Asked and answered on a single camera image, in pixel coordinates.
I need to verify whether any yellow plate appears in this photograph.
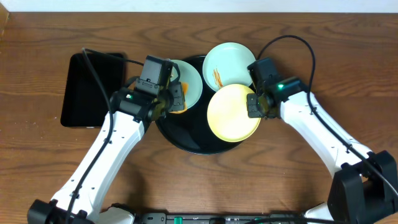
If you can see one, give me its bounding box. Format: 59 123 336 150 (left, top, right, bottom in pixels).
207 84 261 142

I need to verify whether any black rectangular bin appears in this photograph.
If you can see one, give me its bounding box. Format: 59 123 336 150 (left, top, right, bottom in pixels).
60 54 126 128

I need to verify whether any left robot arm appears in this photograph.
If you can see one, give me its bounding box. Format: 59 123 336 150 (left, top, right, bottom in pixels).
27 80 186 223

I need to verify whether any light blue plate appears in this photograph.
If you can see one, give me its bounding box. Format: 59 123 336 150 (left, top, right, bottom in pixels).
170 60 203 109
202 42 255 91

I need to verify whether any yellow green sponge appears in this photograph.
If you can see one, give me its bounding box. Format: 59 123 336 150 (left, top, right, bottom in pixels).
172 82 188 114

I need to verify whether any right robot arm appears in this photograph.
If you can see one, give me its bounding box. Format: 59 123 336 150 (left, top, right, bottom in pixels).
248 75 397 223

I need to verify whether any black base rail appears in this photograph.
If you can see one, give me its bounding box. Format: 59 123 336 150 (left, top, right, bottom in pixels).
134 213 300 224

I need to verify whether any round black tray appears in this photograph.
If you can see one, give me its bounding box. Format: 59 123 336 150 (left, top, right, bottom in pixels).
154 55 253 155

